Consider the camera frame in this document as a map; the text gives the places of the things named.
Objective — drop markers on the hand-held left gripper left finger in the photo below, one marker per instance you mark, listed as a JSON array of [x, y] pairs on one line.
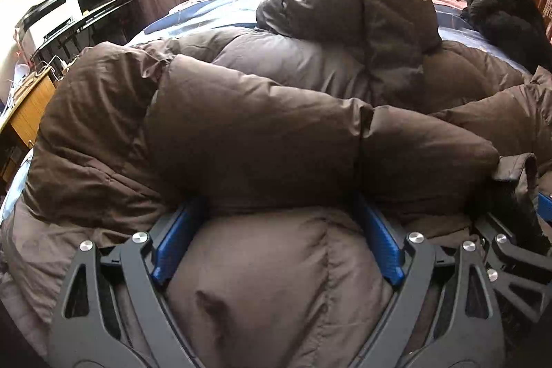
[[173, 249]]

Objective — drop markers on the black garment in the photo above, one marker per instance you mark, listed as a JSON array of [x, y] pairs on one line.
[[504, 14]]

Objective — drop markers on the wooden desk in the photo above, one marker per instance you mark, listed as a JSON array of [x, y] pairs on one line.
[[28, 105]]

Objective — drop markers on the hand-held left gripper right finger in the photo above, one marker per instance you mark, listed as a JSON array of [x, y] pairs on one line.
[[384, 249]]

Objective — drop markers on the brown down jacket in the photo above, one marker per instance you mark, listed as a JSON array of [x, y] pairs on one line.
[[258, 122]]

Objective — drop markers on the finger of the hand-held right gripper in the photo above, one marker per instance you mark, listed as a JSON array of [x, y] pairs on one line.
[[515, 269], [545, 206]]

